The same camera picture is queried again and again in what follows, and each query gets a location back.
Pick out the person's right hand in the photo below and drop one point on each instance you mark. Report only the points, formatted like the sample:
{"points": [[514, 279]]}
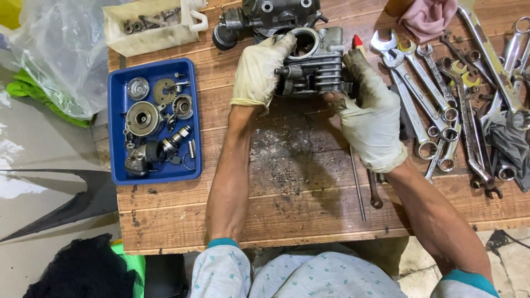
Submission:
{"points": [[372, 124]]}

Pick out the person's left hand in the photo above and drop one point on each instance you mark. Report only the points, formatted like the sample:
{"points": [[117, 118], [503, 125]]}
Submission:
{"points": [[256, 72]]}

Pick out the person's left fingers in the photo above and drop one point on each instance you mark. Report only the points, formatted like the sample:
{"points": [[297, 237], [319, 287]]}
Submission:
{"points": [[283, 43]]}

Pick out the grey finned engine cylinder block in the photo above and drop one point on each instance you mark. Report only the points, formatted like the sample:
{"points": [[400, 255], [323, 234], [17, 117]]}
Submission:
{"points": [[321, 66]]}

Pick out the dark engine cylinder head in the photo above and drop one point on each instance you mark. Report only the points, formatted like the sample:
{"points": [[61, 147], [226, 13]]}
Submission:
{"points": [[269, 16]]}

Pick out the small bolt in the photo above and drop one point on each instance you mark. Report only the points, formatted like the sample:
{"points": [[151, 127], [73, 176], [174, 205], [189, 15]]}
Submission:
{"points": [[179, 75]]}

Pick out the brown round object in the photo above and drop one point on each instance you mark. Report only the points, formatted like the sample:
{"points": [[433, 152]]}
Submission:
{"points": [[395, 6]]}

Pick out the silver bearing cup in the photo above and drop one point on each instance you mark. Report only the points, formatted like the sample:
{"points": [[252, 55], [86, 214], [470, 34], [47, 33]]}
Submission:
{"points": [[183, 106]]}

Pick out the white cut plastic container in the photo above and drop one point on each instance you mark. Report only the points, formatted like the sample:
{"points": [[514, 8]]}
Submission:
{"points": [[153, 41]]}

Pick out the toothed metal sprocket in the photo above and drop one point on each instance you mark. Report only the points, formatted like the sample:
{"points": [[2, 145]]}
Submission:
{"points": [[162, 94]]}

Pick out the small silver pin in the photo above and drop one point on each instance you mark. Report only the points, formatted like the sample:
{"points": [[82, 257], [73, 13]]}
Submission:
{"points": [[191, 149]]}

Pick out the heap of bolts and nuts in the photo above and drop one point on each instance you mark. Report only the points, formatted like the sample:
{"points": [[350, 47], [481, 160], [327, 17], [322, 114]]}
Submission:
{"points": [[145, 22]]}

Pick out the metal camshaft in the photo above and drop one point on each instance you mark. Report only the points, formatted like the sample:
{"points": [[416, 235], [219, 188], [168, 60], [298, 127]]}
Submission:
{"points": [[176, 140]]}

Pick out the pink cloth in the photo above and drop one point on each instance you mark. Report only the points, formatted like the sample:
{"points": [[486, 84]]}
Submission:
{"points": [[428, 16]]}

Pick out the round silver metal cap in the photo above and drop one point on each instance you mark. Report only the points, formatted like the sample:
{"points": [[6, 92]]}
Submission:
{"points": [[138, 88]]}

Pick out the thin metal rod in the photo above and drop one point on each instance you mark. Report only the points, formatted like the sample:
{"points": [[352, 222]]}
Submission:
{"points": [[357, 182]]}

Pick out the pile of steel wrenches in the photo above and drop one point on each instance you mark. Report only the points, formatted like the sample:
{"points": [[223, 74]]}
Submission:
{"points": [[434, 95]]}

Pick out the large round metal rotor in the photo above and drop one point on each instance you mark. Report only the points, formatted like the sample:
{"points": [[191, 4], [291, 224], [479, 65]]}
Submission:
{"points": [[143, 119]]}

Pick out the dark cast intake part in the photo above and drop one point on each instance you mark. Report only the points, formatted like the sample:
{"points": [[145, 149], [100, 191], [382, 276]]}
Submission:
{"points": [[143, 159]]}

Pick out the blue plastic tray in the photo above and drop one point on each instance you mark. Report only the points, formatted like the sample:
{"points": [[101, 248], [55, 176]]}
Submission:
{"points": [[118, 165]]}

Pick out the clear plastic bag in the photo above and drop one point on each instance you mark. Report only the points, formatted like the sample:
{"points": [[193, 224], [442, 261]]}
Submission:
{"points": [[62, 53]]}

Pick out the person's light patterned garment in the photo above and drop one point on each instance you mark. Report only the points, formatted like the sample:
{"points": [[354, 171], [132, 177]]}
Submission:
{"points": [[310, 277]]}

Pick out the grey rag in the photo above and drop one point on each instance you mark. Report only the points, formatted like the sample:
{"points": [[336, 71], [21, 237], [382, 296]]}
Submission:
{"points": [[507, 140]]}

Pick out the black plastic fender panel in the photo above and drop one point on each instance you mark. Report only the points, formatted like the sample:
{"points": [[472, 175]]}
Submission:
{"points": [[83, 202]]}

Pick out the green plastic sheet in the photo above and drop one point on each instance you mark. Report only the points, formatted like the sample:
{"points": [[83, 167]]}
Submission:
{"points": [[29, 89]]}

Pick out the black stool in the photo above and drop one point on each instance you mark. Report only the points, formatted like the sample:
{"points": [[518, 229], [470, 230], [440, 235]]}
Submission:
{"points": [[165, 275]]}

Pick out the bright green bag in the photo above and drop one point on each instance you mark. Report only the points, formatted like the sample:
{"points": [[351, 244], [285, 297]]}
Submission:
{"points": [[134, 269]]}

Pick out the yellow object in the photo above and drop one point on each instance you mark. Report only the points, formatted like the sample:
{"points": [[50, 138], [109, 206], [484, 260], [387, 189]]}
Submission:
{"points": [[9, 12]]}

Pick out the black cloth bundle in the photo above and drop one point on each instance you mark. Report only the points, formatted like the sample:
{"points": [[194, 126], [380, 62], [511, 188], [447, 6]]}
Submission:
{"points": [[83, 269]]}

